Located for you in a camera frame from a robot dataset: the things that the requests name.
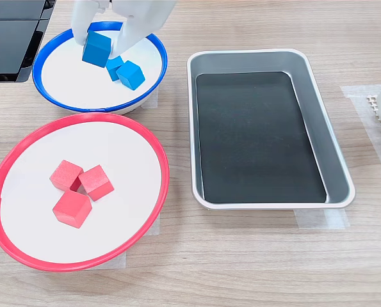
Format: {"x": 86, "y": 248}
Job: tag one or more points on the steel tray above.
{"x": 337, "y": 179}

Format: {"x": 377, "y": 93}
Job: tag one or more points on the blue cube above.
{"x": 95, "y": 51}
{"x": 112, "y": 68}
{"x": 131, "y": 75}

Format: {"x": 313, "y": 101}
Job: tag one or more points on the blue-rimmed white plate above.
{"x": 75, "y": 86}

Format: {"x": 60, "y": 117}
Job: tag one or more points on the pale perforated plate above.
{"x": 373, "y": 104}

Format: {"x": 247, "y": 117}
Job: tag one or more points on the red-rimmed white plate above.
{"x": 33, "y": 224}

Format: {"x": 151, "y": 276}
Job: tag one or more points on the black mat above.
{"x": 248, "y": 144}

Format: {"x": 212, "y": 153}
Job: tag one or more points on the red cube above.
{"x": 71, "y": 208}
{"x": 95, "y": 180}
{"x": 65, "y": 174}

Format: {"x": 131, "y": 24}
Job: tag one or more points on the black glossy device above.
{"x": 7, "y": 44}

